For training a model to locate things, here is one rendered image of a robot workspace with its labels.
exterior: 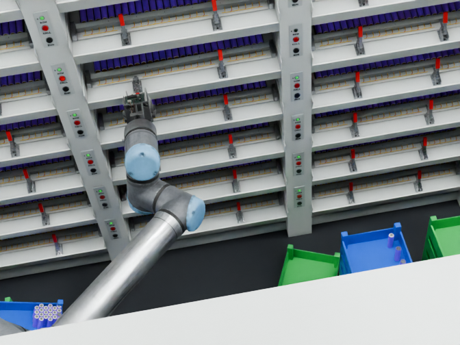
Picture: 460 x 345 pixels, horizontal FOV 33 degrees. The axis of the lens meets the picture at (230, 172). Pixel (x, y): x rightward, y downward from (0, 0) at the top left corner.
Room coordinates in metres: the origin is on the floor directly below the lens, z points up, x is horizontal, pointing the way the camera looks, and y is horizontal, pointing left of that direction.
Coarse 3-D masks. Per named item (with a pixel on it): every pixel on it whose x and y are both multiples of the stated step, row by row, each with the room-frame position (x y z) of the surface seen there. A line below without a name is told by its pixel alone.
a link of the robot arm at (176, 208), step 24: (168, 192) 1.30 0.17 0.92; (168, 216) 1.22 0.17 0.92; (192, 216) 1.22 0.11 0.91; (144, 240) 1.15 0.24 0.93; (168, 240) 1.16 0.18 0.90; (120, 264) 1.08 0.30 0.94; (144, 264) 1.09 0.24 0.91; (96, 288) 1.02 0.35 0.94; (120, 288) 1.02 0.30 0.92; (72, 312) 0.96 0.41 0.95; (96, 312) 0.96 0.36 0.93
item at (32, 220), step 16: (80, 192) 1.81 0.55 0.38; (0, 208) 1.79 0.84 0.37; (16, 208) 1.77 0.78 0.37; (32, 208) 1.77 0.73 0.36; (48, 208) 1.78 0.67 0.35; (64, 208) 1.77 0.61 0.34; (80, 208) 1.76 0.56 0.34; (0, 224) 1.74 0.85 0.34; (16, 224) 1.73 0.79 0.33; (32, 224) 1.73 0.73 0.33; (48, 224) 1.71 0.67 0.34; (64, 224) 1.71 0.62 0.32; (80, 224) 1.72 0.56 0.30
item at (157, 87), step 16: (272, 32) 1.87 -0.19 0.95; (272, 48) 1.81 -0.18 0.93; (80, 64) 1.81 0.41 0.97; (192, 64) 1.81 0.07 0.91; (240, 64) 1.79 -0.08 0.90; (256, 64) 1.79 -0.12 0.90; (272, 64) 1.78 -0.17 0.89; (144, 80) 1.78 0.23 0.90; (160, 80) 1.77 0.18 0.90; (176, 80) 1.77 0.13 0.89; (192, 80) 1.76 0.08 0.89; (208, 80) 1.75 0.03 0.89; (224, 80) 1.75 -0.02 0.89; (240, 80) 1.76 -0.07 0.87; (256, 80) 1.77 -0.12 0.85; (96, 96) 1.74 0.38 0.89; (112, 96) 1.74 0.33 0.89; (160, 96) 1.75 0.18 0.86
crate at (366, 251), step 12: (396, 228) 1.46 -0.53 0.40; (348, 240) 1.47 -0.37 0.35; (360, 240) 1.47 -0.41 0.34; (372, 240) 1.47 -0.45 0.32; (384, 240) 1.47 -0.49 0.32; (396, 240) 1.46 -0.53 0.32; (348, 252) 1.44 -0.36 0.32; (360, 252) 1.43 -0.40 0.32; (372, 252) 1.43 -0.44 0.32; (384, 252) 1.42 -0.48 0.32; (408, 252) 1.37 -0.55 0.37; (348, 264) 1.36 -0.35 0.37; (360, 264) 1.38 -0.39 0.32; (372, 264) 1.38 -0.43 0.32; (384, 264) 1.37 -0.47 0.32; (396, 264) 1.37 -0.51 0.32
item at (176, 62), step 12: (240, 48) 1.83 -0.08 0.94; (252, 48) 1.82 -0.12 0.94; (264, 48) 1.82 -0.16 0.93; (168, 60) 1.81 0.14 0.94; (180, 60) 1.81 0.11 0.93; (192, 60) 1.81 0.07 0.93; (204, 60) 1.81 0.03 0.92; (108, 72) 1.80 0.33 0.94; (120, 72) 1.79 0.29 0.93; (132, 72) 1.79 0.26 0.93; (144, 72) 1.80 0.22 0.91; (168, 72) 1.79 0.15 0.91
